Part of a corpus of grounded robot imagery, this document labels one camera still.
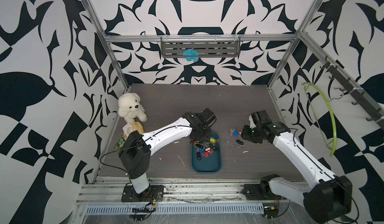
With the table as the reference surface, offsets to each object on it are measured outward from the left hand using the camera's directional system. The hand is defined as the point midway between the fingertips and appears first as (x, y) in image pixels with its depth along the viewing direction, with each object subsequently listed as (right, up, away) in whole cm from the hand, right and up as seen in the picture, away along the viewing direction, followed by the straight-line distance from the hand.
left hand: (206, 135), depth 82 cm
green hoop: (+58, +27, -1) cm, 64 cm away
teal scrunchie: (-8, +46, +10) cm, 48 cm away
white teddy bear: (-43, +15, +5) cm, 46 cm away
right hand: (+20, +2, +1) cm, 20 cm away
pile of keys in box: (0, -9, +7) cm, 11 cm away
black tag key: (+21, -6, +10) cm, 24 cm away
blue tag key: (+20, -1, +14) cm, 24 cm away
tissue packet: (-45, +3, +9) cm, 46 cm away
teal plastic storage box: (+4, -16, +2) cm, 16 cm away
